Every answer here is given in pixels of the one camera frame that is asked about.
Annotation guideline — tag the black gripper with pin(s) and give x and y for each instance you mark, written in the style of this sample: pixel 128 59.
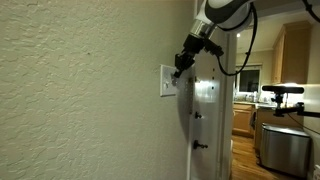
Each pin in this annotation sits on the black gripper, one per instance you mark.
pixel 192 46

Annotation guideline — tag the white light switch plate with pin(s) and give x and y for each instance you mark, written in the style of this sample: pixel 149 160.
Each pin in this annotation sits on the white light switch plate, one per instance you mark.
pixel 167 81

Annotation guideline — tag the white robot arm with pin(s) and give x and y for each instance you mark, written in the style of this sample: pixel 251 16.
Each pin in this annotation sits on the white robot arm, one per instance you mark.
pixel 229 16

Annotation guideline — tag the kitchen window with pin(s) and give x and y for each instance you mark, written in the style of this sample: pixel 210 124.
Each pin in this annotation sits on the kitchen window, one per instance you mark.
pixel 248 80

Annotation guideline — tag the black door lock knob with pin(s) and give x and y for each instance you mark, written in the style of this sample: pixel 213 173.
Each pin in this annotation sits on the black door lock knob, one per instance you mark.
pixel 197 115

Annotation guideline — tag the wooden lower kitchen cabinet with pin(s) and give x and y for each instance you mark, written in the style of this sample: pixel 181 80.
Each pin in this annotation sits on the wooden lower kitchen cabinet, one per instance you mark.
pixel 241 119

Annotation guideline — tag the wooden kitchen cabinet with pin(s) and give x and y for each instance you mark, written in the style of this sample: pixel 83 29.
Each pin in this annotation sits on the wooden kitchen cabinet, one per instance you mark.
pixel 291 53
pixel 241 119

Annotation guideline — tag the wooden upper kitchen cabinet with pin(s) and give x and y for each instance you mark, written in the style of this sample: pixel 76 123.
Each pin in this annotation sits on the wooden upper kitchen cabinet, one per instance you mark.
pixel 291 53

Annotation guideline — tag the white door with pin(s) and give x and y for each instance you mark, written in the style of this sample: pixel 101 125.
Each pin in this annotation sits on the white door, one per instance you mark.
pixel 207 94

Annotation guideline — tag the stainless steel trash can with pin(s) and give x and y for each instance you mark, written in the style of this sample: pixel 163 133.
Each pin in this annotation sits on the stainless steel trash can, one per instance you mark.
pixel 285 149

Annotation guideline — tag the black door handle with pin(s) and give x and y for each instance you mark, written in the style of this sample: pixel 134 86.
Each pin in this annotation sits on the black door handle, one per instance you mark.
pixel 196 145

